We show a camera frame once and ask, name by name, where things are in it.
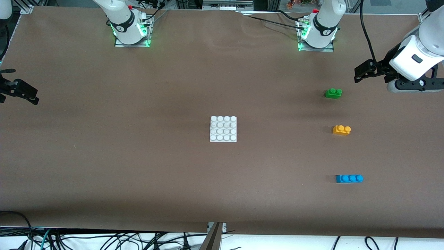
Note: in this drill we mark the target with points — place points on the green two-stud block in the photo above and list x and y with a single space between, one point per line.
333 93

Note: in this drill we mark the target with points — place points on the brown table cover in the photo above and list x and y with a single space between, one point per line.
222 180

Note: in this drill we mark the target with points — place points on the aluminium frame post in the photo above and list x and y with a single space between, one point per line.
211 241

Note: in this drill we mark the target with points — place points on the colourful background object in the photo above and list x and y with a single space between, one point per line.
300 3

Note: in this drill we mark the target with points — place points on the blue three-stud block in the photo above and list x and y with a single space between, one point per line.
349 178

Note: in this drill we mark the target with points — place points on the black left camera bracket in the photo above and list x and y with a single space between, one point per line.
412 84

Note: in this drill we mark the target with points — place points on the yellow two-stud block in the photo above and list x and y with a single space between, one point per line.
341 130

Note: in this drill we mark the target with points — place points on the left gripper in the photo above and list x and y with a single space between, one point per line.
389 61

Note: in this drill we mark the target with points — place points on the white studded base plate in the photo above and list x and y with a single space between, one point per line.
223 129

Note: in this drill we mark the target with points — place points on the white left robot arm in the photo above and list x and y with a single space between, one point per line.
324 24

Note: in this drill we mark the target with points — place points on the aluminium frame corner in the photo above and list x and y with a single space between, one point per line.
27 7

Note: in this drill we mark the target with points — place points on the white power strip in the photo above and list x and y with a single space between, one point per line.
227 5

